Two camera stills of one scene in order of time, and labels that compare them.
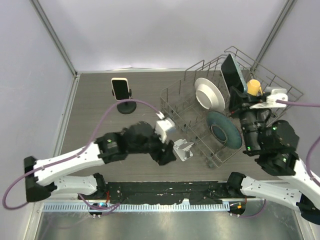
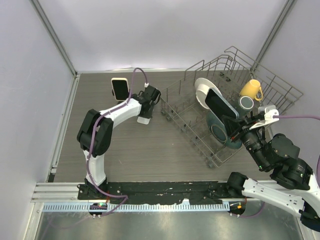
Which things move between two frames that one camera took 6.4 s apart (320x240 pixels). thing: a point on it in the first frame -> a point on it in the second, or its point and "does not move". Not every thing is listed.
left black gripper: x=163 y=157 -> x=149 y=114
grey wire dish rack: x=210 y=103 does not move
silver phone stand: x=182 y=149 -> x=143 y=120
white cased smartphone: x=120 y=87 does not move
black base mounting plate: x=160 y=193 does not move
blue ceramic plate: x=224 y=129 does not move
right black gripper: x=237 y=102 -> x=235 y=127
